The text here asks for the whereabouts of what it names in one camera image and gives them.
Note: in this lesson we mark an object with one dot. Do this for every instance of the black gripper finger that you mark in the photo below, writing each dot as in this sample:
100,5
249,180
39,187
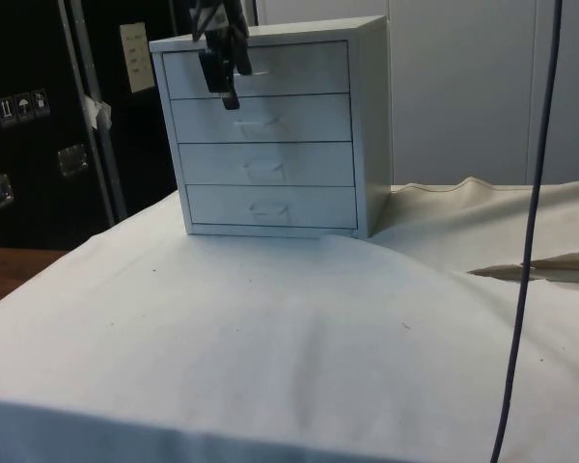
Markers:
240,48
209,72

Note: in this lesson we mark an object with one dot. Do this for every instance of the white chest of drawers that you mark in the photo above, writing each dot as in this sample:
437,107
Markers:
289,159

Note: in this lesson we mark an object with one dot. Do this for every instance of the black cabinet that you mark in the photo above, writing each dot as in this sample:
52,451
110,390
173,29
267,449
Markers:
34,159

